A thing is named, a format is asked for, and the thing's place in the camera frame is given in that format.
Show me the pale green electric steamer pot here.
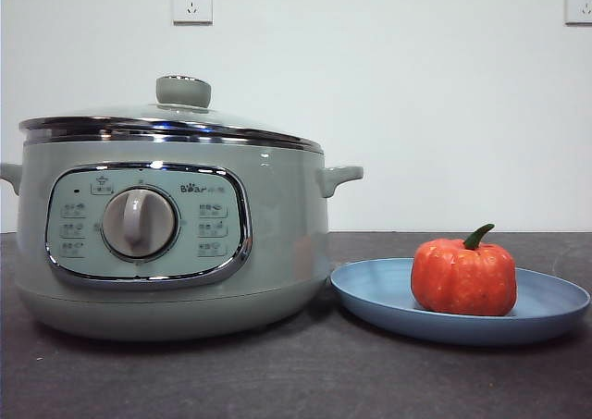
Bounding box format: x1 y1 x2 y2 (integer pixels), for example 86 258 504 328
0 118 365 344

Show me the white wall socket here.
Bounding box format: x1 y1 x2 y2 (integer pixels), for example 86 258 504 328
563 0 592 27
172 0 215 27

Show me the glass lid with green knob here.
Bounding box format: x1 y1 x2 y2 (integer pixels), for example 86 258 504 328
18 73 325 152

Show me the blue round plate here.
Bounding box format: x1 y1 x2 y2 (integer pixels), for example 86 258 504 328
329 257 592 348

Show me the orange toy pumpkin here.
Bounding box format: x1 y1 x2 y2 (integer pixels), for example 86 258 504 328
410 223 518 317

